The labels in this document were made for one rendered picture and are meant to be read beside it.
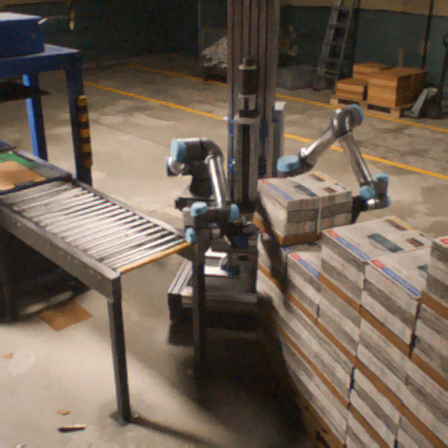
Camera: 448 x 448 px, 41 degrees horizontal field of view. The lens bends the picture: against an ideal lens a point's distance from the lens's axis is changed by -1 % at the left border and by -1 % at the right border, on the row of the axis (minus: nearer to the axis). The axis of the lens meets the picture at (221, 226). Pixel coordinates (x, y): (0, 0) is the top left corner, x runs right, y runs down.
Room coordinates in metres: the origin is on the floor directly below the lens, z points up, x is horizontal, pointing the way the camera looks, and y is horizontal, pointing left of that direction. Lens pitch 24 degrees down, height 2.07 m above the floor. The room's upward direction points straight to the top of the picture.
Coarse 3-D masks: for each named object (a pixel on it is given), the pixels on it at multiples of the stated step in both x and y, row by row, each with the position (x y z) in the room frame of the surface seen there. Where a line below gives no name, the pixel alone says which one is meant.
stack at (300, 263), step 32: (288, 256) 2.41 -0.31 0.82; (320, 256) 2.40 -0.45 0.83; (288, 288) 2.40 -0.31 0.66; (320, 288) 2.16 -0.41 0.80; (288, 320) 2.38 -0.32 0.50; (320, 320) 2.14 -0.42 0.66; (352, 320) 1.94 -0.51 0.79; (256, 352) 2.68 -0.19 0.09; (288, 352) 2.37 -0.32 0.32; (320, 352) 2.11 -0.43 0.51; (352, 352) 1.92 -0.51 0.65; (384, 352) 1.75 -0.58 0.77; (288, 384) 2.35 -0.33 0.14; (320, 384) 2.10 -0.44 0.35; (352, 384) 1.91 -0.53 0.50; (384, 384) 1.72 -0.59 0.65; (352, 416) 1.87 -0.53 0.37; (384, 416) 1.70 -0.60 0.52
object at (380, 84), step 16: (368, 64) 9.36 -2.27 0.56; (352, 80) 9.11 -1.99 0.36; (368, 80) 9.10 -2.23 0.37; (384, 80) 8.45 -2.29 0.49; (400, 80) 8.36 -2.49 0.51; (416, 80) 8.63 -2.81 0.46; (336, 96) 9.00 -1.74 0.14; (352, 96) 8.81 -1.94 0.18; (368, 96) 8.61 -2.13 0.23; (384, 96) 8.42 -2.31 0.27; (400, 96) 8.37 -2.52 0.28; (416, 96) 8.64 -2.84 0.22; (384, 112) 8.48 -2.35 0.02; (400, 112) 8.23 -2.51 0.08
